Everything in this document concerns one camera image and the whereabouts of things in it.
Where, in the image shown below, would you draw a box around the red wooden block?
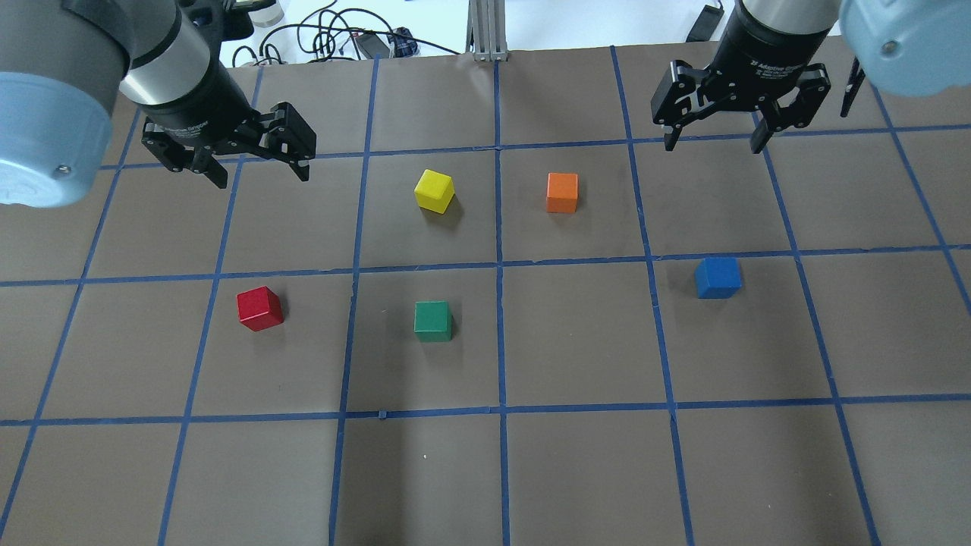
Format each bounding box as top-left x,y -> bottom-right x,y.
235,286 -> 285,332

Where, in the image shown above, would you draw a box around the yellow wooden block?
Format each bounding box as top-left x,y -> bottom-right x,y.
413,169 -> 455,215

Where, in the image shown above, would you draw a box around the aluminium frame post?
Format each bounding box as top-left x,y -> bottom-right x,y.
466,0 -> 509,62

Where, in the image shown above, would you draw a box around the white bottle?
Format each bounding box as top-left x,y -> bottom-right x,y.
239,0 -> 284,28

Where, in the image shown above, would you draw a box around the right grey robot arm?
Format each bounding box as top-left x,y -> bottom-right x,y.
651,1 -> 970,153

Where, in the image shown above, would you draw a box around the black power adapter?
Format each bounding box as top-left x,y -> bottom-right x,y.
684,2 -> 725,42

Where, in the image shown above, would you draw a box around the orange wooden block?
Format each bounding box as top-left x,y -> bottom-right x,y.
545,172 -> 580,214

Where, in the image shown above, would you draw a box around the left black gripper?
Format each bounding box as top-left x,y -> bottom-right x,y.
141,70 -> 318,190

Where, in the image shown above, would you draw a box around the green wooden block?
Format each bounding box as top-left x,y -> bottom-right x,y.
413,300 -> 452,343

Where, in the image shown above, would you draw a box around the tangled black cables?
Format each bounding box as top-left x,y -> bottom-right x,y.
231,4 -> 460,69

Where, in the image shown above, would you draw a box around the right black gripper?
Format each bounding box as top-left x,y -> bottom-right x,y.
651,8 -> 831,153

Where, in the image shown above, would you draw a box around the blue wooden block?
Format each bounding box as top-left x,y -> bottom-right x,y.
694,258 -> 743,300

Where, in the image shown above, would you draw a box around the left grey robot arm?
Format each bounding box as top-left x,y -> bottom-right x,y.
1,1 -> 316,209

